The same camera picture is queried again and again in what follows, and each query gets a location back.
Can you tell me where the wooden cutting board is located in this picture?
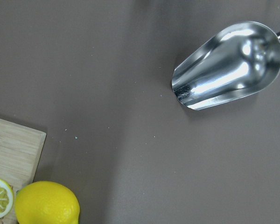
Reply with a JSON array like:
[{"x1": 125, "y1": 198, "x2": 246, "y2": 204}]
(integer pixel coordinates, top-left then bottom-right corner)
[{"x1": 0, "y1": 116, "x2": 47, "y2": 224}]

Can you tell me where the whole yellow lemon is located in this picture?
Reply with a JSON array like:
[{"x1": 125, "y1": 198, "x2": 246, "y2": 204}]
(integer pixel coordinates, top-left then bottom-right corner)
[{"x1": 14, "y1": 181, "x2": 80, "y2": 224}]

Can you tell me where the lemon half slice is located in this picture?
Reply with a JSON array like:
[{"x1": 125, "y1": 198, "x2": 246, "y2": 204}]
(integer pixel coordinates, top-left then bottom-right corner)
[{"x1": 0, "y1": 179, "x2": 14, "y2": 218}]

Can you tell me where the metal scoop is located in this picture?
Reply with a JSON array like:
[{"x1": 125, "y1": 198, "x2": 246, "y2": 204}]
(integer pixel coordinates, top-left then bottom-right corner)
[{"x1": 171, "y1": 21, "x2": 280, "y2": 110}]

